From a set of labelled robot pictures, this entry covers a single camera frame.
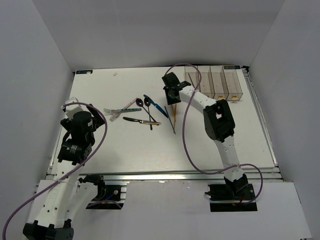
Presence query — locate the black knife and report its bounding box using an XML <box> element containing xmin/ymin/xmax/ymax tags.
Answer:
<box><xmin>122</xmin><ymin>117</ymin><xmax>162</xmax><ymax>126</ymax></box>

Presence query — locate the green handled fork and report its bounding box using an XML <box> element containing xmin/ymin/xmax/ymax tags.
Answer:
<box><xmin>103</xmin><ymin>108</ymin><xmax>142</xmax><ymax>116</ymax></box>

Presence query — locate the clear container compartment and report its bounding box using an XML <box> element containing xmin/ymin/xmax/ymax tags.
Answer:
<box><xmin>184</xmin><ymin>66</ymin><xmax>201</xmax><ymax>88</ymax></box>
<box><xmin>223</xmin><ymin>67</ymin><xmax>243</xmax><ymax>101</ymax></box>
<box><xmin>196</xmin><ymin>65</ymin><xmax>214</xmax><ymax>98</ymax></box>
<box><xmin>210</xmin><ymin>66</ymin><xmax>229</xmax><ymax>100</ymax></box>

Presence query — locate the right blue label sticker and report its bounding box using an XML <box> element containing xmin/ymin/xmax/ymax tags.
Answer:
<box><xmin>223</xmin><ymin>65</ymin><xmax>241</xmax><ymax>70</ymax></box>

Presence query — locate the blue knife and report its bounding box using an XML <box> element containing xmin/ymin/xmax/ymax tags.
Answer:
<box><xmin>143</xmin><ymin>94</ymin><xmax>168</xmax><ymax>118</ymax></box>

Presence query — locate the blue label sticker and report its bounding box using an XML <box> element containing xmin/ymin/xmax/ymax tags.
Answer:
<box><xmin>75</xmin><ymin>69</ymin><xmax>93</xmax><ymax>75</ymax></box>
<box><xmin>223</xmin><ymin>65</ymin><xmax>241</xmax><ymax>70</ymax></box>

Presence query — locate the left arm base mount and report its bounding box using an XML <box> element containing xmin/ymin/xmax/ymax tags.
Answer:
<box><xmin>78</xmin><ymin>174</ymin><xmax>124</xmax><ymax>210</ymax></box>

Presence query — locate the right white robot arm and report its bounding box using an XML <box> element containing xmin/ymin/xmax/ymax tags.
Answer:
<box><xmin>162</xmin><ymin>72</ymin><xmax>248</xmax><ymax>200</ymax></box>

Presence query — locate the purple cable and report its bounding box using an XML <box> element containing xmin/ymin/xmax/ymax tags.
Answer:
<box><xmin>164</xmin><ymin>63</ymin><xmax>264</xmax><ymax>206</ymax></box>
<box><xmin>1</xmin><ymin>102</ymin><xmax>109</xmax><ymax>240</ymax></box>

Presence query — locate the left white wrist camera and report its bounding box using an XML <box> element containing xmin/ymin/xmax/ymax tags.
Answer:
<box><xmin>60</xmin><ymin>97</ymin><xmax>83</xmax><ymax>120</ymax></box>

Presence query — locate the left blue label sticker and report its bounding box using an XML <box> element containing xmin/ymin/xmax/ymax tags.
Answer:
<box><xmin>75</xmin><ymin>69</ymin><xmax>93</xmax><ymax>75</ymax></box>

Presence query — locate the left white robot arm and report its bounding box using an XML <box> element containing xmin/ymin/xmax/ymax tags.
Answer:
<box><xmin>22</xmin><ymin>102</ymin><xmax>108</xmax><ymax>240</ymax></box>

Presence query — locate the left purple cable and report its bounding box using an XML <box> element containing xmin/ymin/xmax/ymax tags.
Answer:
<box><xmin>1</xmin><ymin>102</ymin><xmax>109</xmax><ymax>240</ymax></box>

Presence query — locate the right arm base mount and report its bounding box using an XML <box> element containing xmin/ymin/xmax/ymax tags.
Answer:
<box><xmin>204</xmin><ymin>184</ymin><xmax>258</xmax><ymax>213</ymax></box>

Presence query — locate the black spoon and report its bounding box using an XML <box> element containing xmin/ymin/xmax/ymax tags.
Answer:
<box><xmin>144</xmin><ymin>97</ymin><xmax>152</xmax><ymax>121</ymax></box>
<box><xmin>135</xmin><ymin>98</ymin><xmax>156</xmax><ymax>122</ymax></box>

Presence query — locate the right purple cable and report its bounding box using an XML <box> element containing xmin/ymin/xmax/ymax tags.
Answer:
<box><xmin>164</xmin><ymin>63</ymin><xmax>264</xmax><ymax>206</ymax></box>

